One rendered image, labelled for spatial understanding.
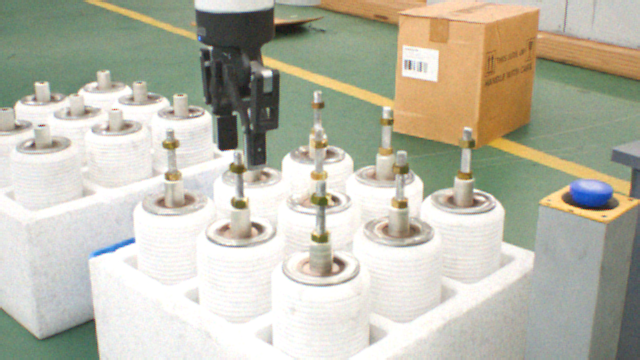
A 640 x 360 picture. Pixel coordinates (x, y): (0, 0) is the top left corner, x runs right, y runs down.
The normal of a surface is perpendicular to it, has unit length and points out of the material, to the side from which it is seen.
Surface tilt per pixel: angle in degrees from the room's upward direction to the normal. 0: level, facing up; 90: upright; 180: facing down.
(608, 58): 90
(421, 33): 90
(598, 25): 90
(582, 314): 90
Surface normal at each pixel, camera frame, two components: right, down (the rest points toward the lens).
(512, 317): 0.72, 0.25
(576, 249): -0.70, 0.25
